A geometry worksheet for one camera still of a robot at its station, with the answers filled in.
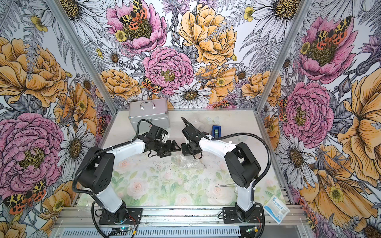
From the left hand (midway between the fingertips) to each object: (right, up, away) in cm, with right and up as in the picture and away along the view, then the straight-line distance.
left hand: (175, 155), depth 89 cm
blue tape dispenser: (+26, +14, +10) cm, 31 cm away
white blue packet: (+53, -24, -13) cm, 60 cm away
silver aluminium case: (-15, +27, +13) cm, 34 cm away
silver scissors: (+32, -16, -4) cm, 36 cm away
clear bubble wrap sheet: (+7, -3, -3) cm, 8 cm away
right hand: (+6, -1, +1) cm, 6 cm away
